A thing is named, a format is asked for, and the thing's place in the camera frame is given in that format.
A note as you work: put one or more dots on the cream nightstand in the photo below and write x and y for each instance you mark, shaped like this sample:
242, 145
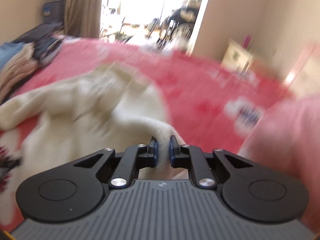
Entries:
239, 59

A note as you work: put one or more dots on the light folded clothes stack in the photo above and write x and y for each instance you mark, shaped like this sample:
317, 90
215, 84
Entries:
20, 66

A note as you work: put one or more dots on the pink box on nightstand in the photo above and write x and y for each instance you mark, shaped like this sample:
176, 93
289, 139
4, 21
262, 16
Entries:
246, 41

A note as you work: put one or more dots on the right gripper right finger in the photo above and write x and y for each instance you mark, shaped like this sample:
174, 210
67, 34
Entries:
192, 159

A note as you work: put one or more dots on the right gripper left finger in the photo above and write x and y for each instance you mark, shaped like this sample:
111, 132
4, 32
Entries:
134, 159

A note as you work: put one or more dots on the pink floral quilt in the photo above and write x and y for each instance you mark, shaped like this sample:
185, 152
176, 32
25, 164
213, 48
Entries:
286, 138

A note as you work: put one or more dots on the dark folded clothes stack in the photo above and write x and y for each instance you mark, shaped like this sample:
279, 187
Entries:
46, 45

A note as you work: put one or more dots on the cream white knit sweater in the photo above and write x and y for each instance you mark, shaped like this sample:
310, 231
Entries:
112, 106

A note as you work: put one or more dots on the brown curtain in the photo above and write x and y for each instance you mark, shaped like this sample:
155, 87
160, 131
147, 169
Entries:
82, 18

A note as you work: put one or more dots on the wheelchair with clothes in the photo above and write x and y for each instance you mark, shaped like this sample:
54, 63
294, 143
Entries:
179, 24

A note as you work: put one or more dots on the pink headboard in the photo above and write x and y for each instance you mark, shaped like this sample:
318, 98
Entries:
303, 79

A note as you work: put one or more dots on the dark blue bag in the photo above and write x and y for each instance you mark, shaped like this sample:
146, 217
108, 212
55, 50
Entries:
53, 12

